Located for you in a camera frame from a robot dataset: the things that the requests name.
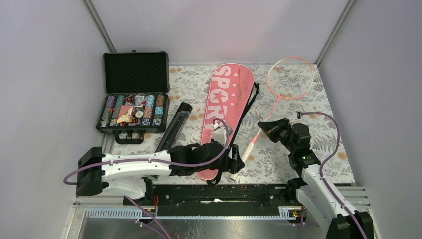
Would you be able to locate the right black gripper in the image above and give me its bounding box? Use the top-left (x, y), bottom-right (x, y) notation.
top-left (257, 118), bottom-right (296, 153)

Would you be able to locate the pink badminton racket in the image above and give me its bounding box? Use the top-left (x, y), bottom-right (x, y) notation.
top-left (228, 172), bottom-right (239, 182)
top-left (241, 56), bottom-right (315, 163)

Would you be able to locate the pink racket cover bag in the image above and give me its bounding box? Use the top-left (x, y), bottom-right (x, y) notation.
top-left (196, 63), bottom-right (260, 185)

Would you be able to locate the black shuttlecock tube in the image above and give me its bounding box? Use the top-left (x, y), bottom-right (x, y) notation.
top-left (155, 102), bottom-right (192, 152)

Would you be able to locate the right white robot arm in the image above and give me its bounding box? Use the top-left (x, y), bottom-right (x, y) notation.
top-left (258, 118), bottom-right (374, 239)

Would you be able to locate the black poker chip case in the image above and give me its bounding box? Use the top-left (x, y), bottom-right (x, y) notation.
top-left (96, 51), bottom-right (170, 144)

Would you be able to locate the playing card box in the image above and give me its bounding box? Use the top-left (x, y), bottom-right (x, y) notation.
top-left (117, 105), bottom-right (135, 125)

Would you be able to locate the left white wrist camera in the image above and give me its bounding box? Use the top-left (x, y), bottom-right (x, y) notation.
top-left (212, 126), bottom-right (232, 145)

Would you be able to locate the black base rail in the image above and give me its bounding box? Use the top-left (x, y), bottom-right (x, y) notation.
top-left (123, 184), bottom-right (304, 219)

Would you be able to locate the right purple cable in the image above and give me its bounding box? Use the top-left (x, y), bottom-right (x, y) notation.
top-left (297, 111), bottom-right (368, 239)

